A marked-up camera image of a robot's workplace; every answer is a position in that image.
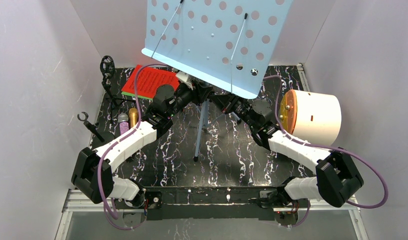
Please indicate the white drum orange head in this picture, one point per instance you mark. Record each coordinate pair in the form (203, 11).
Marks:
(311, 116)

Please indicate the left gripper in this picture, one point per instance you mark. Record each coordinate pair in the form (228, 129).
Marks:
(193, 91)

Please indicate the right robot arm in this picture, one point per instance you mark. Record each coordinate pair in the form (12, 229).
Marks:
(336, 175)

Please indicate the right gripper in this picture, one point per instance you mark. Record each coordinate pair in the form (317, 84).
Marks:
(220, 100)

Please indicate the grey tripod music stand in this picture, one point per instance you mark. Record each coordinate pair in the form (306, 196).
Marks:
(226, 44)

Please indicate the gold microphone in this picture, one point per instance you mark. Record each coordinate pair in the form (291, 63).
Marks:
(133, 115)

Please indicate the black round-base mic stand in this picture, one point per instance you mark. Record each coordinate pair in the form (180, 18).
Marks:
(83, 117)

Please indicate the aluminium base frame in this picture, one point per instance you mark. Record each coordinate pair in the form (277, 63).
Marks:
(238, 202)

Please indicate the purple glitter microphone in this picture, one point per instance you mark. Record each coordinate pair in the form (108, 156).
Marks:
(123, 123)

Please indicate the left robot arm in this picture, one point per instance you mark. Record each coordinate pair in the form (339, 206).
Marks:
(94, 168)

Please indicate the red sheet music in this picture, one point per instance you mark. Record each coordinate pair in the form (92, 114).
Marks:
(149, 80)

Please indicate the black tripod mic stand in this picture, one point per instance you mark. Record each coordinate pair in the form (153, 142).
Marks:
(108, 70)

